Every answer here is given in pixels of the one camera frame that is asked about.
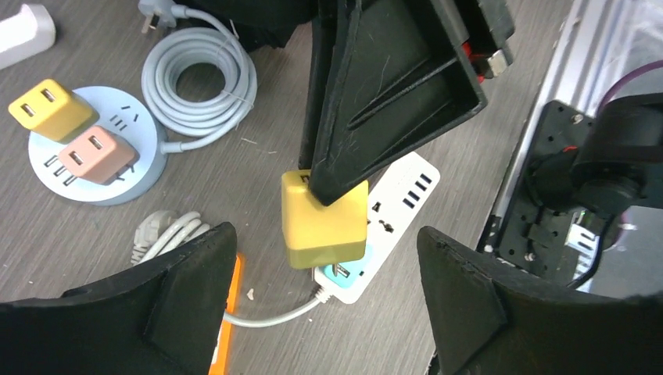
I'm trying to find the grey cable of white strip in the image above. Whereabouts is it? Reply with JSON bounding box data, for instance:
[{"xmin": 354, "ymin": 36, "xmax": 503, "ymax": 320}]
[{"xmin": 130, "ymin": 209, "xmax": 332, "ymax": 329}]

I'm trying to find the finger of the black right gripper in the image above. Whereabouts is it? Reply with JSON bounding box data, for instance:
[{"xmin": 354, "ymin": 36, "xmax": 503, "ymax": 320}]
[{"xmin": 299, "ymin": 1, "xmax": 358, "ymax": 171}]

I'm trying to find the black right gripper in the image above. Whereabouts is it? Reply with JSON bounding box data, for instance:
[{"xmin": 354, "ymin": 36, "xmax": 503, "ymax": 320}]
[{"xmin": 310, "ymin": 0, "xmax": 515, "ymax": 205}]

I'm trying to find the orange power strip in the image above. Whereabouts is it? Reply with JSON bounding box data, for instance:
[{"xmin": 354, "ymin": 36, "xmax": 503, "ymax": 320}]
[{"xmin": 209, "ymin": 254, "xmax": 245, "ymax": 375}]

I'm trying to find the black hanging garment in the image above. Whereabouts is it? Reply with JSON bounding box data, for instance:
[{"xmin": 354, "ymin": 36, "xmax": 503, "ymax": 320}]
[{"xmin": 179, "ymin": 0, "xmax": 318, "ymax": 52}]

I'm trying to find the pink adapter on round socket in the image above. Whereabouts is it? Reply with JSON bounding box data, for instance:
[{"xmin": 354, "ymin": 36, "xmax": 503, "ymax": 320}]
[{"xmin": 57, "ymin": 125, "xmax": 139, "ymax": 185}]

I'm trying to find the yellow plug adapter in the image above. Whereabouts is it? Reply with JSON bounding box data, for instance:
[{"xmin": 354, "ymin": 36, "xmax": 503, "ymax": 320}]
[{"xmin": 281, "ymin": 170, "xmax": 369, "ymax": 270}]

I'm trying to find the yellow adapter on round socket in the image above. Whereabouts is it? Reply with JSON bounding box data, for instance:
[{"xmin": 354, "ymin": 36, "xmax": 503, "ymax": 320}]
[{"xmin": 8, "ymin": 79, "xmax": 99, "ymax": 144}]

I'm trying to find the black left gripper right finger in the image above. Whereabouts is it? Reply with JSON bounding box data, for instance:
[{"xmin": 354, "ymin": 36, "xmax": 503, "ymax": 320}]
[{"xmin": 417, "ymin": 227, "xmax": 662, "ymax": 374}]

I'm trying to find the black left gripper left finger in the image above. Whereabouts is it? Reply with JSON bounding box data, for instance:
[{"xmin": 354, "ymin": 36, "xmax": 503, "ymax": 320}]
[{"xmin": 1, "ymin": 223, "xmax": 237, "ymax": 374}]

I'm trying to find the white power strip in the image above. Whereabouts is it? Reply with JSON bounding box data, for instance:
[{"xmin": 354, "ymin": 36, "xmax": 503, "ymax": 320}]
[{"xmin": 313, "ymin": 152, "xmax": 440, "ymax": 304}]

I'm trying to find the white clothes rack stand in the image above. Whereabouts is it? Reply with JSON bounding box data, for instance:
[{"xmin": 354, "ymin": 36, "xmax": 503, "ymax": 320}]
[{"xmin": 1, "ymin": 4, "xmax": 56, "ymax": 70}]

